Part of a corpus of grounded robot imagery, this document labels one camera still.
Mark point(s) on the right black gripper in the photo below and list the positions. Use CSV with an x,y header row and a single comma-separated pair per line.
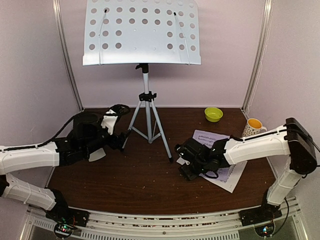
x,y
188,175

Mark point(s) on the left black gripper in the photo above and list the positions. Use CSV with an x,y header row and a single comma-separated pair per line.
x,y
118,140

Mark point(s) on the white sheet music page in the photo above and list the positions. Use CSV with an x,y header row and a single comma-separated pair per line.
x,y
228,177

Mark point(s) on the light blue music stand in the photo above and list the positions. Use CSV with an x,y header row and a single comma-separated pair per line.
x,y
142,32

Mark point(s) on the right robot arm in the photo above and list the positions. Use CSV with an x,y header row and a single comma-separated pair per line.
x,y
290,139

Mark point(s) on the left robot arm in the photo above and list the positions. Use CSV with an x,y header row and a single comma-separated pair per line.
x,y
91,132

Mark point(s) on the grey metronome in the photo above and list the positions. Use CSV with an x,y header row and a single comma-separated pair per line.
x,y
97,155

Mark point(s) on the yellow-green bowl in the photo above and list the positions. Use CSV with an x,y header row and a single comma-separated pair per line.
x,y
213,114

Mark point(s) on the patterned white mug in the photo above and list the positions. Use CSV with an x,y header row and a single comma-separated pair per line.
x,y
253,127

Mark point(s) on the aluminium front rail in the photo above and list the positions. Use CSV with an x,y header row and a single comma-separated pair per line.
x,y
221,225

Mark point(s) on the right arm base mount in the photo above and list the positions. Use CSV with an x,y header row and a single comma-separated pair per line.
x,y
256,216

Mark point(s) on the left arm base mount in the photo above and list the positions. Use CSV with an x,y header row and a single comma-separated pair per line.
x,y
71,217

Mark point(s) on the left aluminium corner post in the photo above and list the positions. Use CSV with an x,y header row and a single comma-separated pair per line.
x,y
65,52

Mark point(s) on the aluminium corner post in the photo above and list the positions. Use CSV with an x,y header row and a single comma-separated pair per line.
x,y
65,52
258,60

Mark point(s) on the right aluminium corner post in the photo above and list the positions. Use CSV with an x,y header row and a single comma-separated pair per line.
x,y
258,60

